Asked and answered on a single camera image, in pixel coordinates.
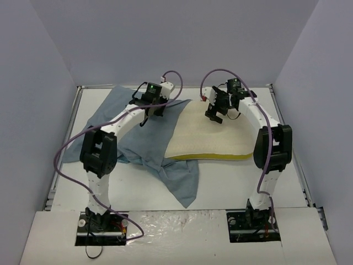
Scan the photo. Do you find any white pillow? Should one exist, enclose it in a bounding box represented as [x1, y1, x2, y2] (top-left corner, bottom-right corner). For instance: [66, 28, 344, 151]
[165, 100, 255, 161]

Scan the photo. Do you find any striped pillowcase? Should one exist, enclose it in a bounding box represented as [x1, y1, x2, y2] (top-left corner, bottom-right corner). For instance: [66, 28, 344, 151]
[62, 86, 199, 208]

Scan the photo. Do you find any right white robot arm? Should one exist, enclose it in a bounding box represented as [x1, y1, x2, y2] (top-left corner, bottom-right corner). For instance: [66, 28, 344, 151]
[201, 78, 292, 228]

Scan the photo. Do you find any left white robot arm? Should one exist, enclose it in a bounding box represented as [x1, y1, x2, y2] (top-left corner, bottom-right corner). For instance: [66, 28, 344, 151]
[79, 82, 175, 231]

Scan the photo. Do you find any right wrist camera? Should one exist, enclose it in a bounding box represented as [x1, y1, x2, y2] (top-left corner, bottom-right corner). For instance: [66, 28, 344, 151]
[201, 87, 217, 106]

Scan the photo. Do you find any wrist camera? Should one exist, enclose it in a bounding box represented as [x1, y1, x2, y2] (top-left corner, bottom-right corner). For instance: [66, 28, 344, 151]
[160, 81, 175, 100]
[201, 87, 217, 106]

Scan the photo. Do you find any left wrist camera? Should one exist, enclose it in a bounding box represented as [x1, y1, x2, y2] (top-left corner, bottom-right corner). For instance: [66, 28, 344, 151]
[160, 81, 175, 100]

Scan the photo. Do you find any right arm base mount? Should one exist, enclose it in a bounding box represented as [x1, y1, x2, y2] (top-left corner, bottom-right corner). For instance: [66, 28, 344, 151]
[226, 209, 281, 243]

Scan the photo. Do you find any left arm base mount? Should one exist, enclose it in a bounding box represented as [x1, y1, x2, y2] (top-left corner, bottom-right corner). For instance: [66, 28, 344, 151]
[75, 212, 129, 246]

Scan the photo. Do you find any thin black cable loop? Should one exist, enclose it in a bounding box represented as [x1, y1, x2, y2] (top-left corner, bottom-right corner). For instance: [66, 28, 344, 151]
[84, 237, 104, 259]

